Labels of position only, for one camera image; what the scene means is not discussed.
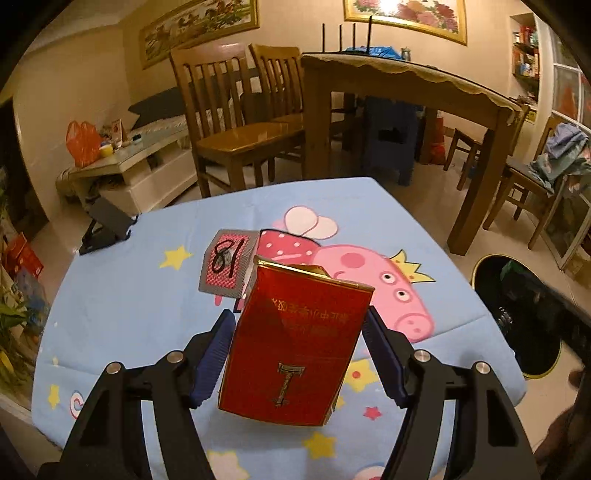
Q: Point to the small yellow cup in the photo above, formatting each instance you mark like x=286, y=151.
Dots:
x=106, y=151

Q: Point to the framed floral picture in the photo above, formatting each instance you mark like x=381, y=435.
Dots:
x=406, y=11

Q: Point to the wooden slat-back chair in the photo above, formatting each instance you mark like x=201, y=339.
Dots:
x=277, y=69
x=240, y=138

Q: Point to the red cardboard boxes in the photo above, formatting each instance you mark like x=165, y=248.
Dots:
x=23, y=254

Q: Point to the small standing card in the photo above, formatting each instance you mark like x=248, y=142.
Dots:
x=117, y=130

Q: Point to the grey card with red pattern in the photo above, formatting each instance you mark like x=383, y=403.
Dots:
x=226, y=258

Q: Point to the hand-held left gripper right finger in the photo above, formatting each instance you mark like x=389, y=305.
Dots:
x=383, y=360

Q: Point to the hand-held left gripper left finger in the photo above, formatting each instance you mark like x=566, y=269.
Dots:
x=212, y=355

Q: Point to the black round trash bin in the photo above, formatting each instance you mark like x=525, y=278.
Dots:
x=489, y=281

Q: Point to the red bag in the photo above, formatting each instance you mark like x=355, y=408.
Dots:
x=436, y=147

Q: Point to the blue cartoon printed tablecloth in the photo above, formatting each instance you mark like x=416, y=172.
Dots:
x=138, y=300

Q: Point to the wall shelf with items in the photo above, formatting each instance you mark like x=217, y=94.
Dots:
x=526, y=60

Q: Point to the blue plastic bag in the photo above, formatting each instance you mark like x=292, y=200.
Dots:
x=378, y=50

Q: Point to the beige lace table cover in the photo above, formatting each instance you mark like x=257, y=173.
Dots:
x=392, y=64

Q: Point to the clear plastic bottle green label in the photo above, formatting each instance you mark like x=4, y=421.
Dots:
x=515, y=277

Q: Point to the orange plastic bag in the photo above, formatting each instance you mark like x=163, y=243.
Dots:
x=83, y=145

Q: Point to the stacked blue plastic stools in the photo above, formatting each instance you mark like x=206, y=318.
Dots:
x=388, y=157

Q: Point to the white coffee table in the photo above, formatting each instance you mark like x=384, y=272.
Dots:
x=138, y=184

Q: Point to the black router with antennas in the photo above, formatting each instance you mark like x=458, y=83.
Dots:
x=324, y=39

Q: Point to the person's right forearm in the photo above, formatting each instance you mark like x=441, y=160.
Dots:
x=568, y=443

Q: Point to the framed landscape picture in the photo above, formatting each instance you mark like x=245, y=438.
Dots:
x=198, y=27

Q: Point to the grey sofa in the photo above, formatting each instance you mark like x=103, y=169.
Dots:
x=157, y=104

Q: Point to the red and gold box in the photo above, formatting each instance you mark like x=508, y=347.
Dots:
x=295, y=350

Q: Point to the wooden chair with cushion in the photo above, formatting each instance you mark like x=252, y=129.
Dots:
x=512, y=184

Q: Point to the glass door cabinet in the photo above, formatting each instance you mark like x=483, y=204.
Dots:
x=568, y=92

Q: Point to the black phone stand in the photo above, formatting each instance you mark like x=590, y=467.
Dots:
x=108, y=217

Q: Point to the pile of clothes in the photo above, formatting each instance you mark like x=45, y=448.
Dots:
x=563, y=147

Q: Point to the wooden dining table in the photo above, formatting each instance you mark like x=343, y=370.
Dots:
x=415, y=87

